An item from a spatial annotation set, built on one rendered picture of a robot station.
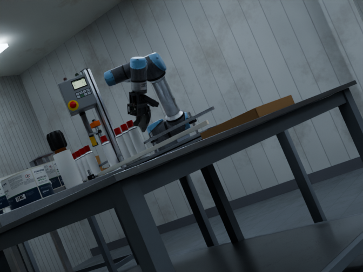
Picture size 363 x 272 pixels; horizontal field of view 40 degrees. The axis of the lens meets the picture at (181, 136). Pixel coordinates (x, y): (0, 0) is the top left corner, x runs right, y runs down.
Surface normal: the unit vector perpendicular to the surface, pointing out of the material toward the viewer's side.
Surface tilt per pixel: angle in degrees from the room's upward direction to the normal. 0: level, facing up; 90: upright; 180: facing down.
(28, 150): 90
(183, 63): 90
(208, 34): 90
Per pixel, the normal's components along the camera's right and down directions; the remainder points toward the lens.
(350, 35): -0.52, 0.18
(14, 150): 0.76, -0.35
